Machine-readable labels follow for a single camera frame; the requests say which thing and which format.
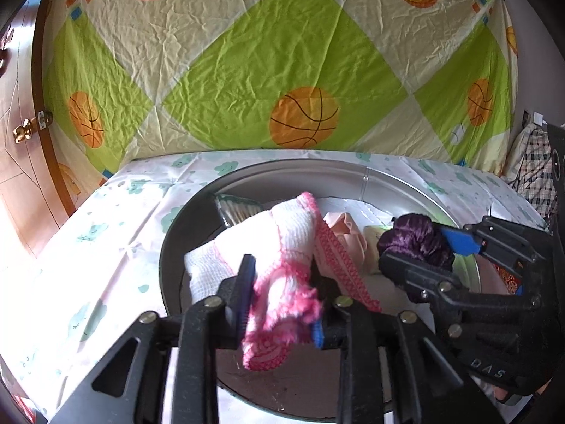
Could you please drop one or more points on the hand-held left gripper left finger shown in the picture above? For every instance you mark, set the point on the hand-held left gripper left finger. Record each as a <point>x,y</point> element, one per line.
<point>246,276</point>

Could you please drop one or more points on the wooden door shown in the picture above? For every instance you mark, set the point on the wooden door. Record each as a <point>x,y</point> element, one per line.
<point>22,194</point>

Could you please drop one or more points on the black speaker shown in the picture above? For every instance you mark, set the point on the black speaker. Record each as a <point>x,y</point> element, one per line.
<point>557,163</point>

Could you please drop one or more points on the beige pink cloth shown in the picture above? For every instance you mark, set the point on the beige pink cloth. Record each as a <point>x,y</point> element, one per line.
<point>348,236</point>

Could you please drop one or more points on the metal door latch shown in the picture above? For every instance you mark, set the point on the metal door latch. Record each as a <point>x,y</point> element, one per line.
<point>44,119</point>

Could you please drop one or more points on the brass door knob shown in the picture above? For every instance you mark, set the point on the brass door knob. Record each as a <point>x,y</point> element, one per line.
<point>23,131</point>

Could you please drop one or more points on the cotton swab packet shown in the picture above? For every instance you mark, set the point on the cotton swab packet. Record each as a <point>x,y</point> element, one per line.
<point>236,212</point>

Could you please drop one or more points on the basketball print bed sheet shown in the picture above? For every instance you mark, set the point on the basketball print bed sheet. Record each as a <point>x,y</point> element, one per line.
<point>265,62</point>

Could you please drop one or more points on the plaid cloth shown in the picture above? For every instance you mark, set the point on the plaid cloth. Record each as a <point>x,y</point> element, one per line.
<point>534,172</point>

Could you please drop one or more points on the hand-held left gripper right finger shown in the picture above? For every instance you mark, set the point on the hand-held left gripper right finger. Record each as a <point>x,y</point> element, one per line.
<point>318,333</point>

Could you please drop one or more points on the purple velvet scrunchie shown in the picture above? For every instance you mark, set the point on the purple velvet scrunchie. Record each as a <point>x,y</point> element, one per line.
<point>415,236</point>

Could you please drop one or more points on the red patterned cloth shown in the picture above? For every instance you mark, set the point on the red patterned cloth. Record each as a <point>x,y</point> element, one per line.
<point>507,280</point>

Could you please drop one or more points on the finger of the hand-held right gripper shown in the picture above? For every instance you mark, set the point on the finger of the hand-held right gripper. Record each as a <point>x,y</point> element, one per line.
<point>419,278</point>
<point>461,240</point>

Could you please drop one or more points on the round metal tin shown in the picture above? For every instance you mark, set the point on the round metal tin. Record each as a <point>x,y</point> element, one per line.
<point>282,176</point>

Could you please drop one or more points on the white pink-edged cloth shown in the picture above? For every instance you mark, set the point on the white pink-edged cloth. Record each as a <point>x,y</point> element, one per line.
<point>282,247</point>

